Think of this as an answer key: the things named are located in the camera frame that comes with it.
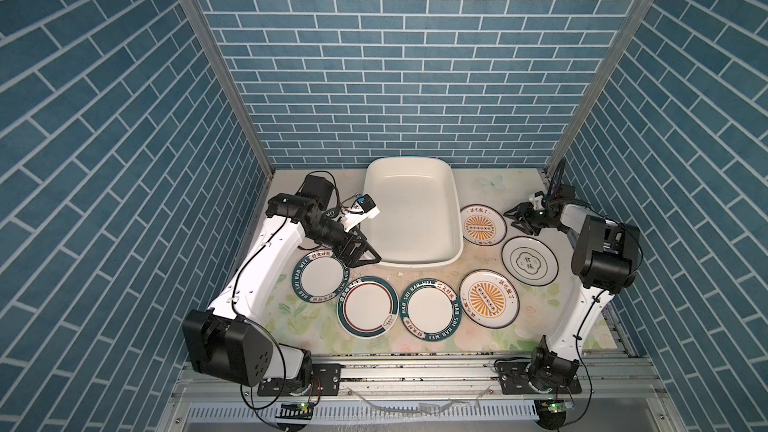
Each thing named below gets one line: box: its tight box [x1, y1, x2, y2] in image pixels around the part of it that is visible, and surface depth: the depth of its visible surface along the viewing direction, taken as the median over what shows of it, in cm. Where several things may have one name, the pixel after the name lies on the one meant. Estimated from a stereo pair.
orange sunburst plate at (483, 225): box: [460, 204, 507, 247], surface depth 107 cm
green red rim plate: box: [337, 276, 400, 340], surface depth 86 cm
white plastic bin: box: [361, 157, 464, 269], surface depth 110 cm
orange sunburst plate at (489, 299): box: [459, 269, 520, 329], surface depth 88 cm
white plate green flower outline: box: [502, 236, 559, 287], surface depth 98 cm
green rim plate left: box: [292, 249, 351, 303], surface depth 91 cm
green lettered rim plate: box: [399, 278, 463, 342], surface depth 86 cm
